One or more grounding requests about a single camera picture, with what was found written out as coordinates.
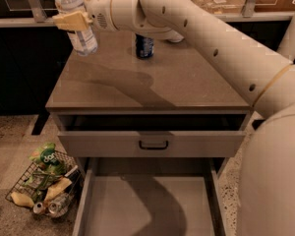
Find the white ceramic bowl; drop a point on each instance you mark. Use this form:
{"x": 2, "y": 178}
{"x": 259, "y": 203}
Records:
{"x": 176, "y": 38}

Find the black drawer handle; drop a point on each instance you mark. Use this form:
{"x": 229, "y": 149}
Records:
{"x": 153, "y": 146}

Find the silver can in basket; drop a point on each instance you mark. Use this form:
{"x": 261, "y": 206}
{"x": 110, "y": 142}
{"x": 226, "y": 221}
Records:
{"x": 39, "y": 208}
{"x": 59, "y": 206}

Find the yellow snack packet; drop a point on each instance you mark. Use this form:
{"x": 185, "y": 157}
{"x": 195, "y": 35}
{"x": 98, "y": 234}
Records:
{"x": 22, "y": 200}

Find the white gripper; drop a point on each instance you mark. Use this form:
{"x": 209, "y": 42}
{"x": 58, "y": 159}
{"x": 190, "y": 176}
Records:
{"x": 98, "y": 10}

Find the grey middle drawer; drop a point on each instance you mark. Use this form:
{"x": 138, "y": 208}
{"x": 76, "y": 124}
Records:
{"x": 150, "y": 197}

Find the green snack bag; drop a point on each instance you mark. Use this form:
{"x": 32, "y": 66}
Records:
{"x": 45, "y": 158}

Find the blue soda can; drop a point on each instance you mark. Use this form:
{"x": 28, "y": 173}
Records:
{"x": 144, "y": 47}

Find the grey drawer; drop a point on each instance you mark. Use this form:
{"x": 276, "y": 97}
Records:
{"x": 126, "y": 143}
{"x": 150, "y": 197}

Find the black wire basket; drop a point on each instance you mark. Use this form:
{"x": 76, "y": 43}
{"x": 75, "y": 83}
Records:
{"x": 44, "y": 187}

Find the clear plastic water bottle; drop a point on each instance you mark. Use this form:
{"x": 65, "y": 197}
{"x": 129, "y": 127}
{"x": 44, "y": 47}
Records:
{"x": 84, "y": 42}

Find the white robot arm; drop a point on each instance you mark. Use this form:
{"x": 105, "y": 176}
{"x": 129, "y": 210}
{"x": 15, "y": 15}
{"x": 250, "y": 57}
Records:
{"x": 257, "y": 184}

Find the grey top drawer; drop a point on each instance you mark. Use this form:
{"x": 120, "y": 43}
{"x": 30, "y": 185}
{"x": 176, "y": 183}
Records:
{"x": 126, "y": 143}

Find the grey drawer cabinet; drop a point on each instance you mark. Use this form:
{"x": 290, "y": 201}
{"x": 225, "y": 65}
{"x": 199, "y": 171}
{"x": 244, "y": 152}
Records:
{"x": 174, "y": 90}

